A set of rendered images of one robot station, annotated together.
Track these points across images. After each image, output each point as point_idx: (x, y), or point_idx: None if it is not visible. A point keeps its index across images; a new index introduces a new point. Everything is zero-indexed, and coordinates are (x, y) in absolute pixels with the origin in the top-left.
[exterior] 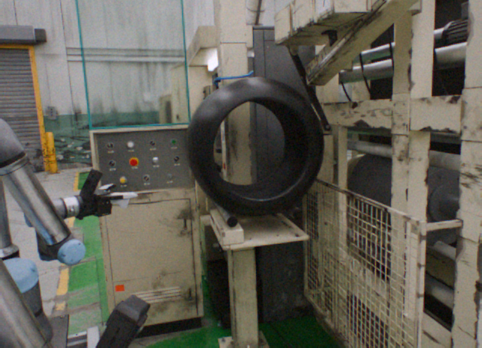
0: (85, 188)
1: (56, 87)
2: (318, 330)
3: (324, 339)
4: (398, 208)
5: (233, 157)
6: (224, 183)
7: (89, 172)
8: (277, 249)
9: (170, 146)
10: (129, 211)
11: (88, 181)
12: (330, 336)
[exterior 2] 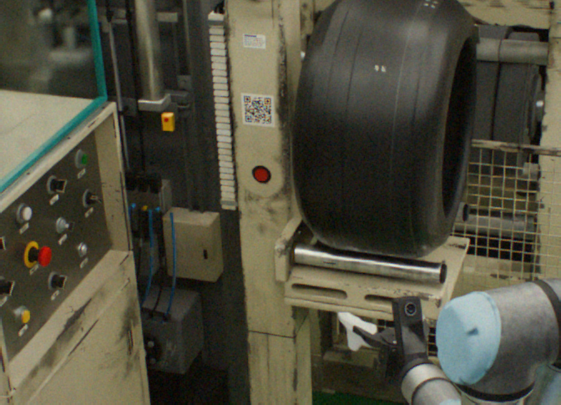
0: (414, 341)
1: None
2: (315, 397)
3: (343, 403)
4: (558, 144)
5: (291, 152)
6: (443, 215)
7: (404, 309)
8: (237, 295)
9: (76, 174)
10: (61, 382)
11: (410, 325)
12: (341, 394)
